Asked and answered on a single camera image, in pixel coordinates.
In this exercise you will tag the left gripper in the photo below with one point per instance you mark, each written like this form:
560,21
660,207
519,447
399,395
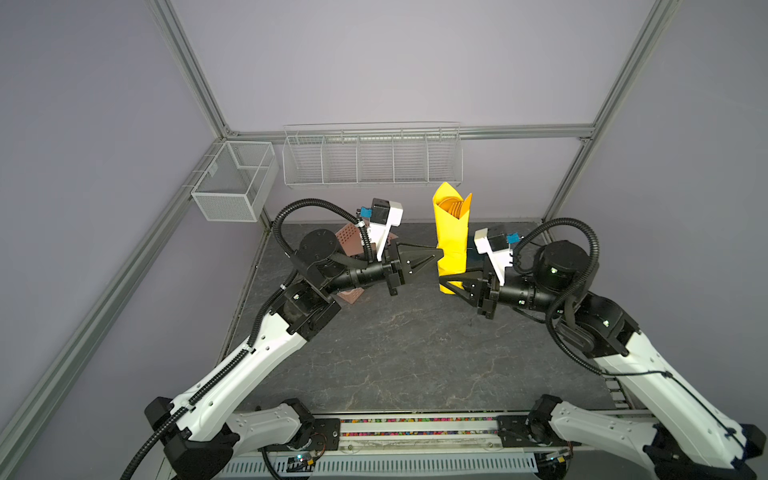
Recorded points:
396,265

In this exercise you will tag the white mesh wall box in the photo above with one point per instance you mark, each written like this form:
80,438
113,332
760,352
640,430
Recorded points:
236,183

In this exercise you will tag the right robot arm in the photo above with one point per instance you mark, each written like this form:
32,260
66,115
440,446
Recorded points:
687,438

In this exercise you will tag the white vented cable duct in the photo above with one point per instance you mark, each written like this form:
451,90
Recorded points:
407,465

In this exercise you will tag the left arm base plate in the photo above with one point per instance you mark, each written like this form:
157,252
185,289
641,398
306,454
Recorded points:
319,434

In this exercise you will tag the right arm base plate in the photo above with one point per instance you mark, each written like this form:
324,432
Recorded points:
518,431

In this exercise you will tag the pink plastic basket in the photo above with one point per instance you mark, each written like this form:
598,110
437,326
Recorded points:
365,274

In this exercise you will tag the white wire wall rack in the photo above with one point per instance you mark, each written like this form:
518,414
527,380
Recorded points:
372,153

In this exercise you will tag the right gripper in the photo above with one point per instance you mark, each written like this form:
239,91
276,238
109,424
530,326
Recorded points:
485,287

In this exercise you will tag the teal plastic tray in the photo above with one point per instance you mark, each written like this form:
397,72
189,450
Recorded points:
474,259

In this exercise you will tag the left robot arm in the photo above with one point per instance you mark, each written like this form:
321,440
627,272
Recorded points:
198,429

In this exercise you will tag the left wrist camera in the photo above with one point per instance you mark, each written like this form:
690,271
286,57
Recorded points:
381,216

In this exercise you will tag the yellow plastic fork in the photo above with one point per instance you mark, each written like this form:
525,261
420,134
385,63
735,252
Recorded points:
452,206

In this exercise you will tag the yellow paper napkin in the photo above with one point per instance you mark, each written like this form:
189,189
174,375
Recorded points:
452,233

